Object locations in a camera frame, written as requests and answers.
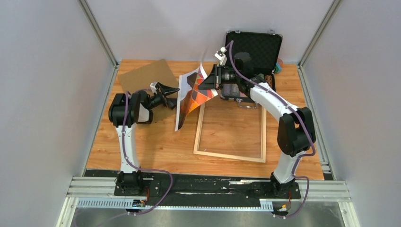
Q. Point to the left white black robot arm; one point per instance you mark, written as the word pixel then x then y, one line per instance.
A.
pixel 126 112

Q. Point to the blue orange chip stack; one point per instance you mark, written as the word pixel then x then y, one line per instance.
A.
pixel 269 78

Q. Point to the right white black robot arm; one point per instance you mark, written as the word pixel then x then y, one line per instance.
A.
pixel 296 132

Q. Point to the brown cardboard backing board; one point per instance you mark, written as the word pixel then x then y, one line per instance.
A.
pixel 142 76

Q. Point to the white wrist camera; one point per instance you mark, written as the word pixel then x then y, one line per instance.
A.
pixel 221 56
pixel 153 87

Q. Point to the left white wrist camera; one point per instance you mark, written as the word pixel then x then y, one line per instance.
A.
pixel 153 87

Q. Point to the colourful balloon photo print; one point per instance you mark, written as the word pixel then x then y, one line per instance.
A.
pixel 190 96

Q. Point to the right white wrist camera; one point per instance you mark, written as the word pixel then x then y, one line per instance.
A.
pixel 221 56

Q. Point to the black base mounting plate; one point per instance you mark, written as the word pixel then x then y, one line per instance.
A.
pixel 158 185

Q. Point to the black poker chip case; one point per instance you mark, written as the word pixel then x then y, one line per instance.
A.
pixel 258 52

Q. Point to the aluminium front rail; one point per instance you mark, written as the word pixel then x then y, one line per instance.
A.
pixel 314 190

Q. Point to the light wooden picture frame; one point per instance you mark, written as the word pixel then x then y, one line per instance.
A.
pixel 230 131

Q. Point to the colourful objects behind case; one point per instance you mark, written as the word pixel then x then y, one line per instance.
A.
pixel 278 67

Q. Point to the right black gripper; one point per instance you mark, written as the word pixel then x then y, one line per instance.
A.
pixel 211 82

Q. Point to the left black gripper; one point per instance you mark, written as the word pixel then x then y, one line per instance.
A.
pixel 165 90

